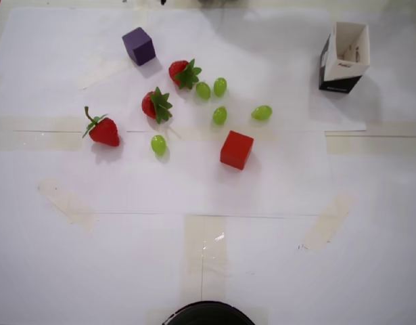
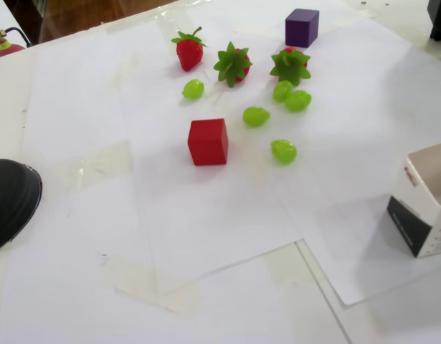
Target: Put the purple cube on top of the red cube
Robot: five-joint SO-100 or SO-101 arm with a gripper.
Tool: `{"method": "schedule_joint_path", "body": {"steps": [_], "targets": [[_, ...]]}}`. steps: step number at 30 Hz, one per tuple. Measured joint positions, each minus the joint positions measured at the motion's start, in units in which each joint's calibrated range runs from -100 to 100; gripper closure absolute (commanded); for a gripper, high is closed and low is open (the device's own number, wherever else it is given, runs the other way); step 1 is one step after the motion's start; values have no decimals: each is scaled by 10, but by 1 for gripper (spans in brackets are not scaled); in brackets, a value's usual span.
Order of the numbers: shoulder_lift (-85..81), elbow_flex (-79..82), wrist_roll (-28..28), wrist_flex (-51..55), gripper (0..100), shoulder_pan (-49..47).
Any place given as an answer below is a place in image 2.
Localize purple cube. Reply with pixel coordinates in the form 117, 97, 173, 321
285, 8, 321, 49

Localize red cube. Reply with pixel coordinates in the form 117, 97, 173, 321
187, 118, 229, 167

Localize green grape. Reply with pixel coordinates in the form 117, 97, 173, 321
242, 105, 271, 128
284, 90, 313, 113
272, 80, 295, 103
181, 79, 206, 100
270, 138, 298, 167

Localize strawberry with spiky leaves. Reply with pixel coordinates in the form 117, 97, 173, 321
213, 41, 253, 89
270, 46, 312, 87

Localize strawberry with long green stem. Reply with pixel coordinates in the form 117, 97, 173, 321
171, 26, 209, 72

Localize open white and black carton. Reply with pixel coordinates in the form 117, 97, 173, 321
386, 141, 441, 259

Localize black round object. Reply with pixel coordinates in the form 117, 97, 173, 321
0, 158, 44, 255

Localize red fire extinguisher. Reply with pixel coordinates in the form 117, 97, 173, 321
0, 24, 34, 59

